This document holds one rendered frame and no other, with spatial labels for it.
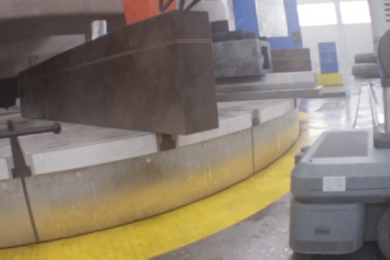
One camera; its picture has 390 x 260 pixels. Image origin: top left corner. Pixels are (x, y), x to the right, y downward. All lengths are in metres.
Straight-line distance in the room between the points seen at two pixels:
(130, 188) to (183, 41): 0.52
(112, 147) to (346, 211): 0.74
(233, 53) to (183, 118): 1.20
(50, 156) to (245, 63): 1.43
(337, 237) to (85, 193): 0.78
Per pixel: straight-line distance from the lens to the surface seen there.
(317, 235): 0.87
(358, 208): 0.84
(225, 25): 2.37
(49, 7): 1.73
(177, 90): 1.08
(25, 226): 1.17
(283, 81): 2.22
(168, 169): 1.31
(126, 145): 1.18
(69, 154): 1.11
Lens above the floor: 0.48
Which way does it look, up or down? 5 degrees down
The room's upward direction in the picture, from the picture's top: 5 degrees counter-clockwise
